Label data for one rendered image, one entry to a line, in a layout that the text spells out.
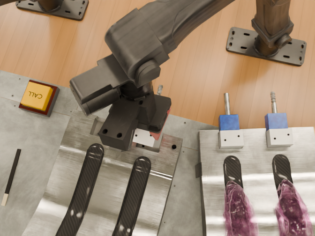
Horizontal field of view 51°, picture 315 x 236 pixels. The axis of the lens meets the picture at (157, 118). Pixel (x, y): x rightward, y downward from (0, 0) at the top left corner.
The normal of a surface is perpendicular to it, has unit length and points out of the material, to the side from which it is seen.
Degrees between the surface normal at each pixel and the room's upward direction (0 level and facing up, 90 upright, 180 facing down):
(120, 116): 21
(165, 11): 11
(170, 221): 0
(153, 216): 2
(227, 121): 0
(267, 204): 27
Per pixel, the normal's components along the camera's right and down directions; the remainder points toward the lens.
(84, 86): 0.09, -0.34
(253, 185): -0.05, -0.59
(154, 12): -0.21, -0.15
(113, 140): -0.34, 0.78
